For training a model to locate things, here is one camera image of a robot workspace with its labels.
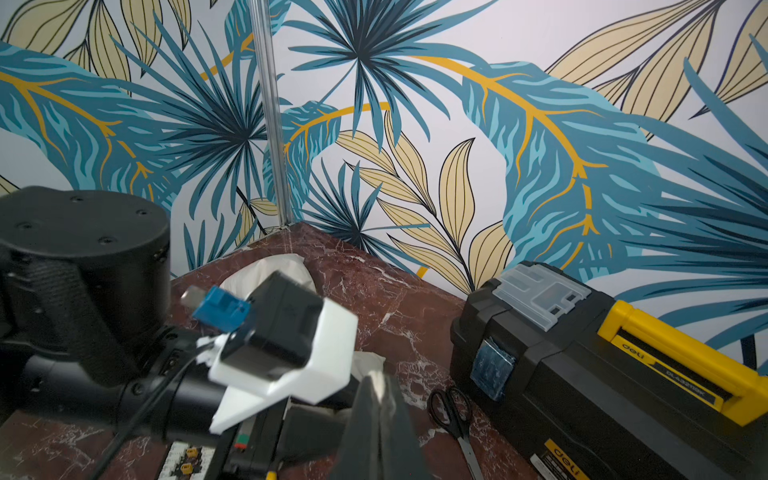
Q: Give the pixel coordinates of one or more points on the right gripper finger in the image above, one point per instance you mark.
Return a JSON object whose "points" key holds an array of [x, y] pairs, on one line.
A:
{"points": [[379, 441]]}

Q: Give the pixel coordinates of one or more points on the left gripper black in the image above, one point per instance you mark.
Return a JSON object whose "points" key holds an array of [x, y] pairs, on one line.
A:
{"points": [[284, 435]]}

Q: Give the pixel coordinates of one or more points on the cream drawstring soil bag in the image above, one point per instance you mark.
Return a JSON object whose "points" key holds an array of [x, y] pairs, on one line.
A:
{"points": [[363, 363]]}

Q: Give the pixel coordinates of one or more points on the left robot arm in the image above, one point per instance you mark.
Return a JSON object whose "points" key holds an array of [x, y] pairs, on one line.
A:
{"points": [[85, 291]]}

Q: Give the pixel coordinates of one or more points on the black connector board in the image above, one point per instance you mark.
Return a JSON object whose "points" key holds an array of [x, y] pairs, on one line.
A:
{"points": [[185, 461]]}

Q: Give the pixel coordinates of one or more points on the black scissors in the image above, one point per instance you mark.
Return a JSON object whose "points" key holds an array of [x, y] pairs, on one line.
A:
{"points": [[451, 410]]}

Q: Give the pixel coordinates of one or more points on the black yellow toolbox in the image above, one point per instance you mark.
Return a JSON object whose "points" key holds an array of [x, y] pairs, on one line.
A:
{"points": [[586, 386]]}

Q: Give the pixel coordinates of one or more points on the left aluminium corner post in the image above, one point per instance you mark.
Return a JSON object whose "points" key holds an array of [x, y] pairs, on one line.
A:
{"points": [[263, 43]]}

